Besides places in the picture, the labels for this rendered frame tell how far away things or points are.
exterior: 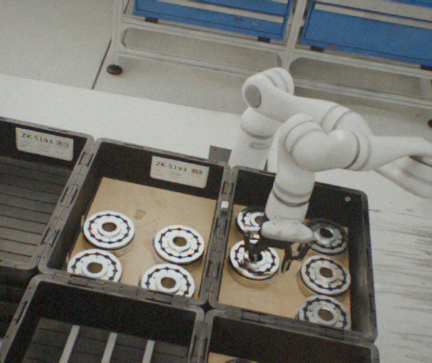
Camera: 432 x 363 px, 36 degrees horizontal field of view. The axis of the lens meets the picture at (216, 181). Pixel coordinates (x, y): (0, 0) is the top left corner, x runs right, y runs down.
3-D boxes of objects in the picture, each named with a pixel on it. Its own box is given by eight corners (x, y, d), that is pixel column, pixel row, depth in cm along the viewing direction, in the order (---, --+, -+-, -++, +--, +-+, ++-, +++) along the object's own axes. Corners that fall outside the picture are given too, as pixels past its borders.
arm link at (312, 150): (316, 142, 107) (375, 153, 115) (291, 110, 113) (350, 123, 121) (294, 175, 111) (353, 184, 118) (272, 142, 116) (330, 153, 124)
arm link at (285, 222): (261, 238, 119) (268, 213, 115) (261, 196, 128) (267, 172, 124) (310, 245, 120) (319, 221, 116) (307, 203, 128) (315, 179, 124)
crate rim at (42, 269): (96, 144, 146) (96, 135, 144) (230, 171, 146) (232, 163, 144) (34, 281, 115) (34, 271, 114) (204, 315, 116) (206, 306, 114)
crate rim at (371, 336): (230, 171, 146) (232, 163, 144) (364, 199, 146) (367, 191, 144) (204, 315, 116) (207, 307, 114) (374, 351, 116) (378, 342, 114)
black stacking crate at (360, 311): (224, 204, 152) (232, 166, 145) (351, 230, 152) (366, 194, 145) (198, 347, 122) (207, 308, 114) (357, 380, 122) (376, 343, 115)
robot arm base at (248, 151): (230, 160, 180) (245, 111, 168) (262, 171, 179) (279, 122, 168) (221, 181, 173) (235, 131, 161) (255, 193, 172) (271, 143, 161)
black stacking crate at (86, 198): (95, 177, 152) (97, 138, 145) (222, 204, 152) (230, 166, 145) (37, 314, 122) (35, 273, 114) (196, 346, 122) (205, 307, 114)
